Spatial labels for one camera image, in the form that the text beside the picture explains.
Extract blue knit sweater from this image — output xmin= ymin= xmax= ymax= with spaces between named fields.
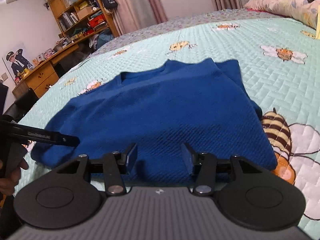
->
xmin=31 ymin=59 xmax=277 ymax=184

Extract person left hand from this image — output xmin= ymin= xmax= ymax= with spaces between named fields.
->
xmin=0 ymin=158 xmax=29 ymax=196

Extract pilot boy poster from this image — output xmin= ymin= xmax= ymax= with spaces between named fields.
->
xmin=2 ymin=45 xmax=34 ymax=85

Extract bee pattern quilted bedspread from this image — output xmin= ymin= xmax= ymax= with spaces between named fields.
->
xmin=17 ymin=10 xmax=319 ymax=239

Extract wooden bookshelf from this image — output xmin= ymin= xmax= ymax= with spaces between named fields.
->
xmin=47 ymin=0 xmax=121 ymax=40

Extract pink curtain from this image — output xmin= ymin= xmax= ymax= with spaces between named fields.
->
xmin=113 ymin=0 xmax=168 ymax=35

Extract yellow paper sheet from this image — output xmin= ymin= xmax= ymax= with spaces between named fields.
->
xmin=315 ymin=11 xmax=320 ymax=40

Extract floral pink pillow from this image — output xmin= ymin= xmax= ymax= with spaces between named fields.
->
xmin=244 ymin=0 xmax=319 ymax=29

